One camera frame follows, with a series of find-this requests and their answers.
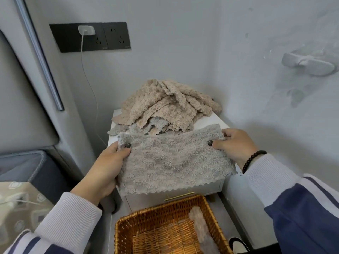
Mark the person's right hand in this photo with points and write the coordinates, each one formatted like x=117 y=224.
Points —
x=238 y=145

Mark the person's left hand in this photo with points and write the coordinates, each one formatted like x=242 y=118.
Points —
x=106 y=171

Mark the orange wicker basket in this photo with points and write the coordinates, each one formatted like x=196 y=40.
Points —
x=159 y=235

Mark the pile of beige grey towels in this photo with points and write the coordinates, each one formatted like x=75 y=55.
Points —
x=164 y=105

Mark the single beige towel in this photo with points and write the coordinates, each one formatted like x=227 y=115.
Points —
x=198 y=222

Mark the person's right forearm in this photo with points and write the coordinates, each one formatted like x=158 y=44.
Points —
x=296 y=208

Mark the person's left forearm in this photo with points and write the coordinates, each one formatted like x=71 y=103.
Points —
x=66 y=224

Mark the person's right shoe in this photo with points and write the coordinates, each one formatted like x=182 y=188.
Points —
x=238 y=246

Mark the white nightstand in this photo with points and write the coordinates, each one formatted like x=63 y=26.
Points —
x=148 y=201

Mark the patterned beige bedspread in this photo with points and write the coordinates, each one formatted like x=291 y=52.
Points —
x=18 y=208

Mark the grey padded headboard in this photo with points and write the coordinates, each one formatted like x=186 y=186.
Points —
x=21 y=103

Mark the silver headboard trim strip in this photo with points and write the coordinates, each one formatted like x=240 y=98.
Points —
x=39 y=55

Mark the white charger plug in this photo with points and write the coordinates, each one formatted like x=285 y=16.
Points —
x=86 y=30

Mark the white wall hook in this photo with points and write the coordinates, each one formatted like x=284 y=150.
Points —
x=315 y=67

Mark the narrow black wall socket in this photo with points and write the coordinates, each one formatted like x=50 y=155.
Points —
x=117 y=35

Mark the wide black wall socket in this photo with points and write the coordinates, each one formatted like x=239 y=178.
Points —
x=63 y=39

